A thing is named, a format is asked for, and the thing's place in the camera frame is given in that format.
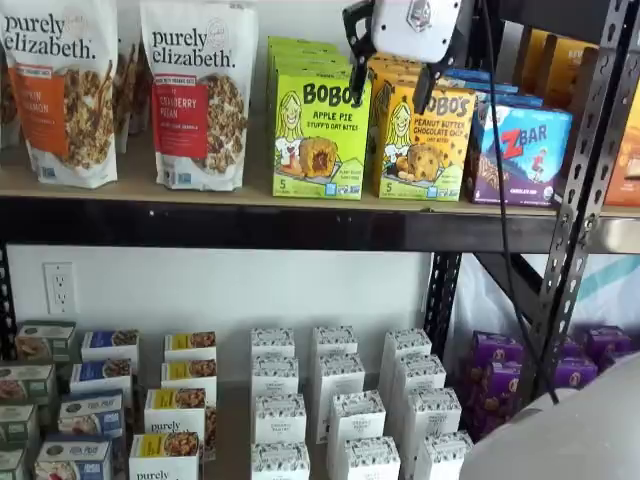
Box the green label oatmeal box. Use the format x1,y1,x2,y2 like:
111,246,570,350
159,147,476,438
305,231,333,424
14,321,77,362
0,446,27,480
0,403,40,447
0,363,59,407

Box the red label granola bag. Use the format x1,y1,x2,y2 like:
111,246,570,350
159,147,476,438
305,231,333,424
138,0,260,192

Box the yellow label granola box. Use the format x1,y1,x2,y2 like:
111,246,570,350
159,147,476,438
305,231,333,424
128,431,202,480
159,359,218,396
143,387,208,437
163,329,218,364

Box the black metal shelf rack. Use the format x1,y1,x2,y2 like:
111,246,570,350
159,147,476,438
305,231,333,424
469,0,640,401
0,0,631,401

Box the white wall outlet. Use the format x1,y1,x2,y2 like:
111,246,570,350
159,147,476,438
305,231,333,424
43,261,77,315

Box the purple snack box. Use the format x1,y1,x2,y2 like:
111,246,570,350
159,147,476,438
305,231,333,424
462,397,522,444
548,355,600,390
464,360,525,404
471,329,526,366
562,333,592,359
583,326,633,359

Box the yellow apple pie oat-bites box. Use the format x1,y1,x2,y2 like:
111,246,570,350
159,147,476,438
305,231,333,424
271,74,374,200

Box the thick black cable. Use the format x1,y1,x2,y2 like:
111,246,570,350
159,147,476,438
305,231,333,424
469,0,561,406

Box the white translucent plastic sheet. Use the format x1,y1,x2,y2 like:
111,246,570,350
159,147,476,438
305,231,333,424
457,252,640,351

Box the yellow Bobo's peanut butter box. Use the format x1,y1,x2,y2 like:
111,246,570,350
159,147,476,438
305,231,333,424
368,54,426,90
367,82,477,202

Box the purely elizabeth granola bag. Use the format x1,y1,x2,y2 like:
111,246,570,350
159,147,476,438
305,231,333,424
0,47,24,151

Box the blue Zbar chocolate chip box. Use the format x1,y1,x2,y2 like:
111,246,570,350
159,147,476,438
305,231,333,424
447,78,520,96
474,89,545,109
443,67,494,84
463,102,575,207

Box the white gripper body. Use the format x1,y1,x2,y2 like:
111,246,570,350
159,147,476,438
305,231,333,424
370,0,464,65

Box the orange snack box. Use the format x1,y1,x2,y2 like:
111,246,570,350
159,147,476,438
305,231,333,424
602,114,640,209
513,27,550,99
542,32,601,116

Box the white patterned carton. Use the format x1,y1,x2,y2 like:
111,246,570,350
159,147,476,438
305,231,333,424
249,327,297,360
318,352,367,399
391,353,448,396
382,328,433,362
312,324,360,359
404,387,463,441
251,354,301,399
341,436,402,480
248,441,308,480
328,389,387,446
416,430,475,480
253,393,307,446

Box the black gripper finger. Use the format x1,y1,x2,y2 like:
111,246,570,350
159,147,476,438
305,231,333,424
342,0,375,100
412,45,457,115

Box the blue label oatmeal box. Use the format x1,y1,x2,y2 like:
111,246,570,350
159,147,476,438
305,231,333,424
33,438,113,480
68,358,135,401
57,391,126,442
80,328,141,371

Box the green Bobo's apple pie box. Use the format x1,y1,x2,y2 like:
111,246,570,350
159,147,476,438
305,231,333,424
269,60,353,80
267,35,340,53
268,48,350,65

